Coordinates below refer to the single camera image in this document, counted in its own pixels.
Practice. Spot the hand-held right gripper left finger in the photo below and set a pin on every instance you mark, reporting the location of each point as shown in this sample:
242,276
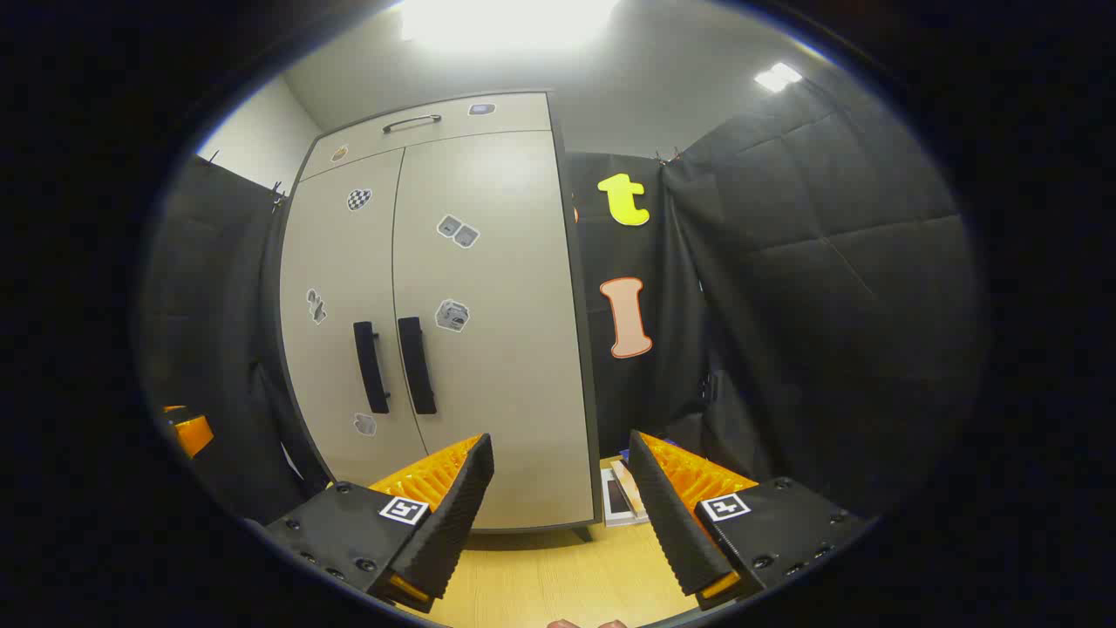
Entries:
453,523

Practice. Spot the black backdrop cloth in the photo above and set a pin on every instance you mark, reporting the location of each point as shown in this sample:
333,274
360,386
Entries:
828,288
209,305

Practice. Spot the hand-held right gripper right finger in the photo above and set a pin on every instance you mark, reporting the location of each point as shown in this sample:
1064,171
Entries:
671,532

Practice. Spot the grey double-door shoe cabinet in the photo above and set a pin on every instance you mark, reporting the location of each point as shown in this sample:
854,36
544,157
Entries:
514,113

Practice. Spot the small ceiling light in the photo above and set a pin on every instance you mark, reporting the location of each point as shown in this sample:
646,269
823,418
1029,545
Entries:
776,77

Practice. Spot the grey cabinet door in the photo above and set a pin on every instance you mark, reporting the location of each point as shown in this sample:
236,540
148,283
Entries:
506,349
331,384

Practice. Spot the large ceiling light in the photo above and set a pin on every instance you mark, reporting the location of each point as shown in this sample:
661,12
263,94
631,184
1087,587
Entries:
506,22

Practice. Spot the white book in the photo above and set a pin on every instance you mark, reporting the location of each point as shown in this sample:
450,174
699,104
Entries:
615,508

